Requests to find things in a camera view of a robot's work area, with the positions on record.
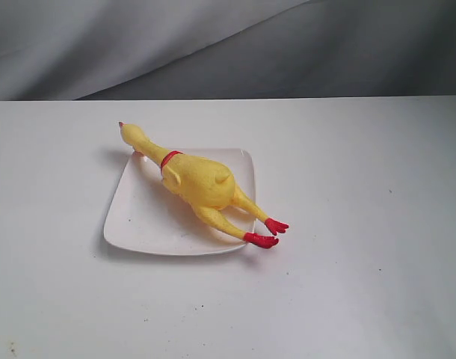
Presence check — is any white square plate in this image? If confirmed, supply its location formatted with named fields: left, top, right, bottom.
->
left=103, top=148, right=256, bottom=257

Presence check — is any yellow rubber chicken toy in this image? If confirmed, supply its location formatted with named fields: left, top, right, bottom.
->
left=119, top=122, right=289, bottom=249

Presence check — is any grey backdrop cloth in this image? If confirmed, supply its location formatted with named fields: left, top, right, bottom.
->
left=0, top=1, right=456, bottom=100

